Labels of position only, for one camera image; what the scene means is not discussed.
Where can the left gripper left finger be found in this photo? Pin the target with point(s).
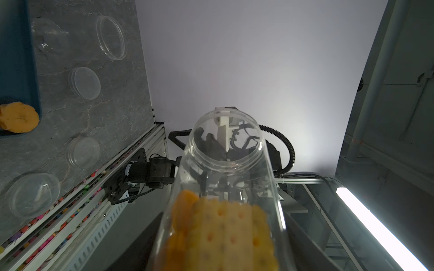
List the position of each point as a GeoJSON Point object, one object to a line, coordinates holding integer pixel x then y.
{"type": "Point", "coordinates": [138, 254]}

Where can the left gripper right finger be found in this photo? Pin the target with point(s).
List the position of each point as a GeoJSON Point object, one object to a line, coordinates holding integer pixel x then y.
{"type": "Point", "coordinates": [307, 255]}

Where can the clear jar with cookies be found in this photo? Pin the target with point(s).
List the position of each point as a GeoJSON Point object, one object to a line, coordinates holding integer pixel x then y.
{"type": "Point", "coordinates": [48, 37]}

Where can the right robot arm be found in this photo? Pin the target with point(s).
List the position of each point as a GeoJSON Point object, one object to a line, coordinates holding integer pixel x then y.
{"type": "Point", "coordinates": [227, 155]}

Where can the round brown cookie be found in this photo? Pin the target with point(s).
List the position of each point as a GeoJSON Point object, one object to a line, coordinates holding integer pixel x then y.
{"type": "Point", "coordinates": [17, 117]}

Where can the teal plastic tray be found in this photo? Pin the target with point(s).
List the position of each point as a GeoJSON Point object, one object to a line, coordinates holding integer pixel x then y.
{"type": "Point", "coordinates": [18, 68]}

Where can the white vented cable duct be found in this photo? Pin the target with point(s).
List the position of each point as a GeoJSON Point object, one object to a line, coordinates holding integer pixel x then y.
{"type": "Point", "coordinates": [91, 236]}

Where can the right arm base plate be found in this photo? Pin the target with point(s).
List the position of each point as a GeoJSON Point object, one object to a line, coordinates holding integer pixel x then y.
{"type": "Point", "coordinates": [118, 183]}

